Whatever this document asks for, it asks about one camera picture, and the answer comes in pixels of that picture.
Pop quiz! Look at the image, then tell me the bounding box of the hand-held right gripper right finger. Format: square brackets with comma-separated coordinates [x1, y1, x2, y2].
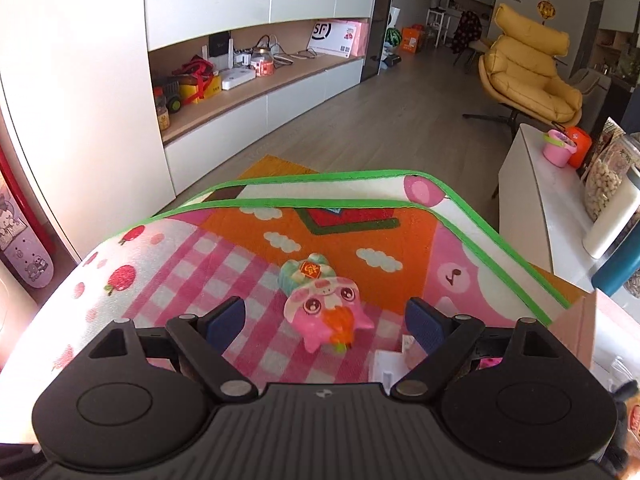
[390, 297, 552, 402]

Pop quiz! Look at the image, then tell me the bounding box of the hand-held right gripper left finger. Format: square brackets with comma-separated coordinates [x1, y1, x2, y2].
[90, 296, 258, 404]

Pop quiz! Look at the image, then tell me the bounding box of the small white box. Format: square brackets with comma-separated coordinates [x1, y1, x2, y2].
[367, 337, 426, 386]

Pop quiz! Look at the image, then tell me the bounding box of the pink squishy toy figure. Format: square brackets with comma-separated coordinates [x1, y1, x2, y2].
[277, 254, 373, 353]

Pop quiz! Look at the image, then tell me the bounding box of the pink cardboard box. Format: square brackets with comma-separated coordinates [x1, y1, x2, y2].
[550, 290, 640, 392]

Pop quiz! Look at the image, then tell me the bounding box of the printed checkered play mat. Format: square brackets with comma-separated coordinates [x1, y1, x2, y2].
[0, 170, 583, 443]

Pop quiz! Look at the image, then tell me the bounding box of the teal thermos bottle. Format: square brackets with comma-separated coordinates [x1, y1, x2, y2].
[592, 220, 640, 297]

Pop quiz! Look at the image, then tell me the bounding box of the white bottle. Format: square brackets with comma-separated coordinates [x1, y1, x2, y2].
[582, 167, 640, 260]

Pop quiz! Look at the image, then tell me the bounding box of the black plush toy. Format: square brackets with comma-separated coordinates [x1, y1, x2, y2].
[612, 380, 640, 411]

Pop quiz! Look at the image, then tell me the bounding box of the cartoon printed skateboard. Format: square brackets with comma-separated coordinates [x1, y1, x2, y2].
[0, 137, 56, 288]

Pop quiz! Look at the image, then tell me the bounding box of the pink toy cup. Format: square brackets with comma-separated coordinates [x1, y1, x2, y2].
[543, 129, 578, 168]

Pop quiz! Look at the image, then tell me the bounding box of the orange lid snack jar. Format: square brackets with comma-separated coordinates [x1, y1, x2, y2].
[152, 87, 172, 132]

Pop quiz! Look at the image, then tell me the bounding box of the yellow toy box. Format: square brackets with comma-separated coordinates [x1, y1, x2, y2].
[179, 74, 223, 106]

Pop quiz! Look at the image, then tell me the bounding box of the glass jar of nuts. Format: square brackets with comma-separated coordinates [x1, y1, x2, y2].
[582, 132, 640, 223]

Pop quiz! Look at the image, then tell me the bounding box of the toy truck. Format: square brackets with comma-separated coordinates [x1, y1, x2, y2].
[152, 77, 183, 113]

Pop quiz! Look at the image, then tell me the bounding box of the orange cup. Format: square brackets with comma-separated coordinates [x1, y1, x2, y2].
[565, 126, 593, 168]

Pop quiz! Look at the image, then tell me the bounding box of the flat white router box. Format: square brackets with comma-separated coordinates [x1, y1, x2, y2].
[220, 69, 257, 91]

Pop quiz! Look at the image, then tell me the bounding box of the red label jar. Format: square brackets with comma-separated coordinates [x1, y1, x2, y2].
[250, 46, 275, 78]

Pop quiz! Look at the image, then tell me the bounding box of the brown snack bag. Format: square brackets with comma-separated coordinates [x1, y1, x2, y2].
[580, 116, 626, 181]

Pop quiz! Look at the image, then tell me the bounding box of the black router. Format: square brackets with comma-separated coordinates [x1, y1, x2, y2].
[207, 32, 233, 58]

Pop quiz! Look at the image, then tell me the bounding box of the yellow leather armchair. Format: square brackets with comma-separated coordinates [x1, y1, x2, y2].
[462, 2, 585, 138]

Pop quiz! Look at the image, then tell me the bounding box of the orange box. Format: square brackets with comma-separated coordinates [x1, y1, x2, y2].
[401, 27, 426, 54]

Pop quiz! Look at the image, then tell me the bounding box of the grey dining chair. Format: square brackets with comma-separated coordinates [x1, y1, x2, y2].
[567, 67, 608, 106]

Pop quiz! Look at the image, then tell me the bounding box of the pink gift box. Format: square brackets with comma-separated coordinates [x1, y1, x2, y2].
[345, 21, 371, 57]

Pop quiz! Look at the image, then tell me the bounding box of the chair with black printed cloth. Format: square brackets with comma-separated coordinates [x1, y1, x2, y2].
[450, 10, 483, 57]

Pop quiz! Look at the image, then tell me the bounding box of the white shipping box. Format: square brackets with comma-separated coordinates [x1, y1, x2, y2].
[307, 19, 361, 57]

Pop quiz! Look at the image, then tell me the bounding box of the white stool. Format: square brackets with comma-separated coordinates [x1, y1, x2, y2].
[426, 7, 448, 48]

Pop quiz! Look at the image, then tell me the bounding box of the red strap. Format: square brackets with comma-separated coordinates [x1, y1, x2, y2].
[180, 57, 216, 86]

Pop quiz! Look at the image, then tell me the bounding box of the bundle of cables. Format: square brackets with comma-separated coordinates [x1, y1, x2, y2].
[257, 35, 311, 66]

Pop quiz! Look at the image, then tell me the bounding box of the white wall cabinet unit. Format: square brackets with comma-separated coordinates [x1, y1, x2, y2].
[0, 0, 381, 201]

